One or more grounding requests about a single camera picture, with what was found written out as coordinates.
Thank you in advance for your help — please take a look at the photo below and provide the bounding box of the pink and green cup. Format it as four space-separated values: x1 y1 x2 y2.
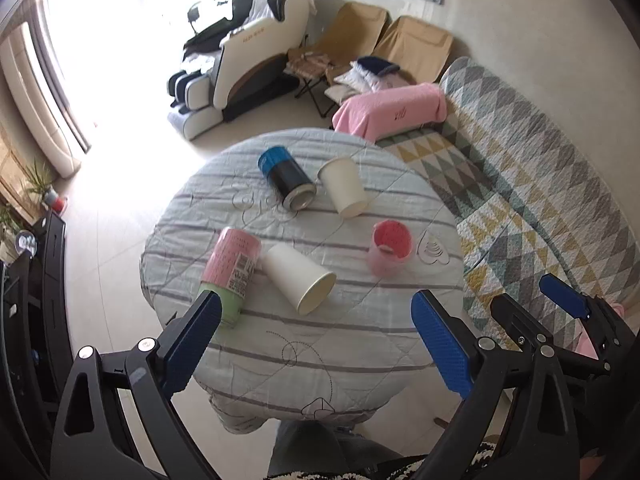
197 227 262 330

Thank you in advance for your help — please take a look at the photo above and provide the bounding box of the folded beige cloth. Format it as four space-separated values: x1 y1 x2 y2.
287 55 334 79

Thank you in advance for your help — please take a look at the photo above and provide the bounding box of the white paper cup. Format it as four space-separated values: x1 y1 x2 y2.
317 156 369 219
261 244 337 316

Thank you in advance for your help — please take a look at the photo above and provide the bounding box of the patterned quilt sofa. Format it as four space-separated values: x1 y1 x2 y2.
375 56 640 361

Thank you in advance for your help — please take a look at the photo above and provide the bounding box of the pink perforated plastic cup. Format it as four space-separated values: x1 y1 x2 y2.
367 219 414 278

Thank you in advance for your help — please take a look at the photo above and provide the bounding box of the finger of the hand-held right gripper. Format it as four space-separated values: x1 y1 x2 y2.
490 294 608 386
539 274 640 356

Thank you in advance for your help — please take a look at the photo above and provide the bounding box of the tan folding chair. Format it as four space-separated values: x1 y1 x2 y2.
286 2 390 117
325 16 454 111

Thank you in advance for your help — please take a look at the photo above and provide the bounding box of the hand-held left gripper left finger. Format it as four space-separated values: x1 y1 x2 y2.
50 291 223 480

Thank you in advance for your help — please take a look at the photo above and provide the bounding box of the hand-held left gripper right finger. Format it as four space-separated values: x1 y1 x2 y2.
410 289 582 480

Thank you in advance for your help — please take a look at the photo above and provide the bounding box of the black cup with blue band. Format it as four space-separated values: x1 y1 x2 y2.
257 146 318 212

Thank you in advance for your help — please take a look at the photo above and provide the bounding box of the black media cabinet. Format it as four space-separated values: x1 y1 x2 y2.
0 210 76 411

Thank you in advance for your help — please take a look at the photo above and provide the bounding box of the round table with striped cloth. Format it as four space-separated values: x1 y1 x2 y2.
140 129 466 433

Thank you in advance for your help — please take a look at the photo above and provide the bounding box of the white long cabinet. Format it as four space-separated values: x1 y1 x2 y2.
0 24 83 179

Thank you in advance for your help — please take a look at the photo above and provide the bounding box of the dark blue folded clothing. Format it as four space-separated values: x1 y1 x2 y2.
357 55 401 76

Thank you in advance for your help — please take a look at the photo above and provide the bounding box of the pink blanket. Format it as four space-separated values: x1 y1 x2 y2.
332 82 447 142

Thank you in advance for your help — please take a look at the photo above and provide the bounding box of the white pillow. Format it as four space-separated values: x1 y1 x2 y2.
326 64 401 102

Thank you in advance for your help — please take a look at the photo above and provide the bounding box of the potted plant with red pot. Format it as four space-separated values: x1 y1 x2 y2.
22 159 69 212

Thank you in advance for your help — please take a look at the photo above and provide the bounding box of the white massage chair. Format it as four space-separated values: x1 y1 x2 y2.
167 0 314 140

